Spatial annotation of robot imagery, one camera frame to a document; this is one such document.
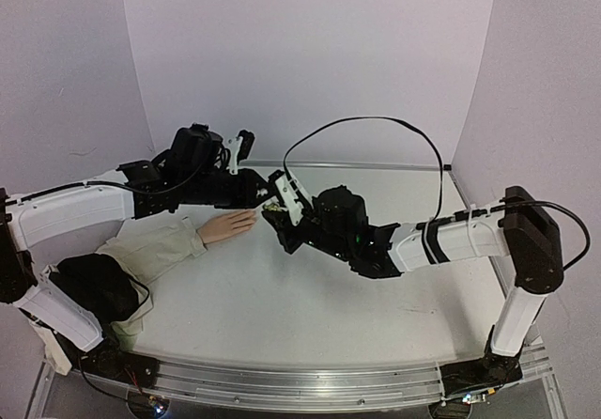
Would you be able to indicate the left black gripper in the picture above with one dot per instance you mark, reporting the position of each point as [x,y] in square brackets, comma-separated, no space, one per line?
[254,181]

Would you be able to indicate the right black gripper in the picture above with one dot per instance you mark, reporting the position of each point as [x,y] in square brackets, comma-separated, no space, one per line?
[285,222]

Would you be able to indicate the white nail polish bottle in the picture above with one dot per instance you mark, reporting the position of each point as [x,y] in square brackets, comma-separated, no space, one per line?
[272,207]

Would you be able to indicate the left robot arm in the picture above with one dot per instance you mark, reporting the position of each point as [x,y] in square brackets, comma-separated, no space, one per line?
[200,168]

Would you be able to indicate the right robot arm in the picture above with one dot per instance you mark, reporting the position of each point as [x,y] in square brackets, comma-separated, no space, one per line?
[336,223]

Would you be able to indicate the mannequin hand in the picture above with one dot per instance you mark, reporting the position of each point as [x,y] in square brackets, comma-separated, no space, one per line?
[226,226]

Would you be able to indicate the beige sleeve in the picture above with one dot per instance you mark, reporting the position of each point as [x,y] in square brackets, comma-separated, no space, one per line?
[145,258]

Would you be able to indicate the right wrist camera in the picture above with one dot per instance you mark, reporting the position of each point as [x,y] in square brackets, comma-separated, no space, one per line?
[292,196]

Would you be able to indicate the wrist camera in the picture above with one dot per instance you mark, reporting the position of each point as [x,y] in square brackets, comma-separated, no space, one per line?
[238,149]
[292,196]

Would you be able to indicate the aluminium back table rail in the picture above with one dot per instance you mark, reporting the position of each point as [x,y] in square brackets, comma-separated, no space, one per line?
[345,165]

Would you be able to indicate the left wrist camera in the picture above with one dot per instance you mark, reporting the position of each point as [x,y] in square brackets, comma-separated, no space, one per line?
[238,149]

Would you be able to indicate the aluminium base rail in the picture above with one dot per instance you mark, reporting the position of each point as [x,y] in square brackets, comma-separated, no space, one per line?
[100,386]

